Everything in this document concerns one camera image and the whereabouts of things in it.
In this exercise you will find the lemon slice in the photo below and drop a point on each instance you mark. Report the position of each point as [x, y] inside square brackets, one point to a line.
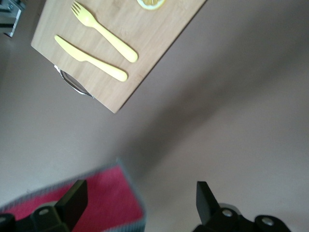
[150, 4]

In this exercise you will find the grey and red cloth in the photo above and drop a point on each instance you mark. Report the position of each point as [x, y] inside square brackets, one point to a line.
[108, 193]

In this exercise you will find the wooden cutting board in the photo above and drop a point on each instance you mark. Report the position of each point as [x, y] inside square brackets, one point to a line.
[149, 36]

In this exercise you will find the yellow plastic fork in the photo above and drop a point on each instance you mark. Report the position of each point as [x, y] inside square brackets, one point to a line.
[108, 33]

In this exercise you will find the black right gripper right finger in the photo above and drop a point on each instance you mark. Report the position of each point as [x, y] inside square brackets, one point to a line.
[212, 215]

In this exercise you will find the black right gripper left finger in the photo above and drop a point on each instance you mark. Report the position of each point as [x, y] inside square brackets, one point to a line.
[65, 210]

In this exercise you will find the metal table edge bracket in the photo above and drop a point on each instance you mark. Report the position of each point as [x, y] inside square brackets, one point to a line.
[9, 14]

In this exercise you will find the yellow plastic knife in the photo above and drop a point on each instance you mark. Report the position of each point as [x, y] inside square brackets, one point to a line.
[96, 61]

